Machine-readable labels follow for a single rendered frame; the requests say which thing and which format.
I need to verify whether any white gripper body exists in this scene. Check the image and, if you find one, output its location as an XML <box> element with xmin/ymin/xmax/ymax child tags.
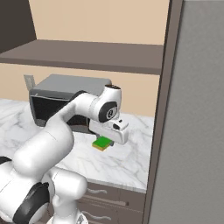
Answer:
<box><xmin>88</xmin><ymin>119</ymin><xmax>130</xmax><ymax>145</ymax></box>

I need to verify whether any green and yellow sponge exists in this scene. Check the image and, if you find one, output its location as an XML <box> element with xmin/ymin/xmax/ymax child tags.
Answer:
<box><xmin>92</xmin><ymin>136</ymin><xmax>115</xmax><ymax>152</ymax></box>

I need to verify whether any grey microwave oven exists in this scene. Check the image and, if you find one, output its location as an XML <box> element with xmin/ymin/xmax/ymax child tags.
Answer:
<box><xmin>28</xmin><ymin>73</ymin><xmax>114</xmax><ymax>136</ymax></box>

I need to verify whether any brown shallow drawer front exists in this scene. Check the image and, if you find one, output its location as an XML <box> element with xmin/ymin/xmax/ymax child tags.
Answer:
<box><xmin>82</xmin><ymin>182</ymin><xmax>147</xmax><ymax>212</ymax></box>

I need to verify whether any brown fridge housing panel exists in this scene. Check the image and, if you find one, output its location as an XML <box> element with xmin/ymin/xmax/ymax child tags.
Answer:
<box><xmin>142</xmin><ymin>0</ymin><xmax>186</xmax><ymax>224</ymax></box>

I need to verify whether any brown deep drawer front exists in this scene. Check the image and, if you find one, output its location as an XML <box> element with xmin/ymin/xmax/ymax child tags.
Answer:
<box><xmin>76</xmin><ymin>199</ymin><xmax>144</xmax><ymax>224</ymax></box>

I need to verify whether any grey fridge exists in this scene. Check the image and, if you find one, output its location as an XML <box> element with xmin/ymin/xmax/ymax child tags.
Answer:
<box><xmin>148</xmin><ymin>0</ymin><xmax>224</xmax><ymax>224</ymax></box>

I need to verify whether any silver drawer handle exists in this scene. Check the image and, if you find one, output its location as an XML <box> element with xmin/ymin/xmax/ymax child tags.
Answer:
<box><xmin>87</xmin><ymin>210</ymin><xmax>113</xmax><ymax>221</ymax></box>
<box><xmin>86</xmin><ymin>188</ymin><xmax>109</xmax><ymax>195</ymax></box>

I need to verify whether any brown wall shelf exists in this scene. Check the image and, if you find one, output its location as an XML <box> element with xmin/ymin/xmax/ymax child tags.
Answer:
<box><xmin>0</xmin><ymin>38</ymin><xmax>165</xmax><ymax>76</ymax></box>

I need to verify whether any grey wall outlet plate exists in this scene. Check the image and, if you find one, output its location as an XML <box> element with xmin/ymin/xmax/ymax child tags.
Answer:
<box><xmin>23</xmin><ymin>73</ymin><xmax>37</xmax><ymax>92</ymax></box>

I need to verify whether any dark brown wall cupboard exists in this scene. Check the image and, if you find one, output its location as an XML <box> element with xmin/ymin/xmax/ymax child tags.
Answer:
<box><xmin>0</xmin><ymin>0</ymin><xmax>38</xmax><ymax>55</ymax></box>

